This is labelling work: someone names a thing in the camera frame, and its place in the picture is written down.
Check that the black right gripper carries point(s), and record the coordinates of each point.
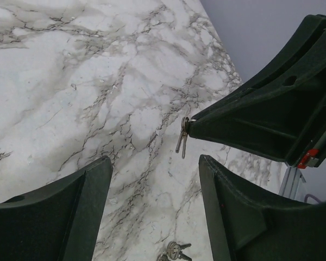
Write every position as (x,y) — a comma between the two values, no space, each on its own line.
(279,128)

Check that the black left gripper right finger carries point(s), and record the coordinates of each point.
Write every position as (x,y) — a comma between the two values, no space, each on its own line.
(247,222)

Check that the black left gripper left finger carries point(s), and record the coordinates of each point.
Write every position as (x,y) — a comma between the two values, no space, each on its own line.
(59,221)

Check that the small silver key bunch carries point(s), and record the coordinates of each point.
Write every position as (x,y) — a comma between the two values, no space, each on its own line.
(182,140)

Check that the black-headed key bunch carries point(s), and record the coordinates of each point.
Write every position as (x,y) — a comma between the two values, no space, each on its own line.
(174,251)

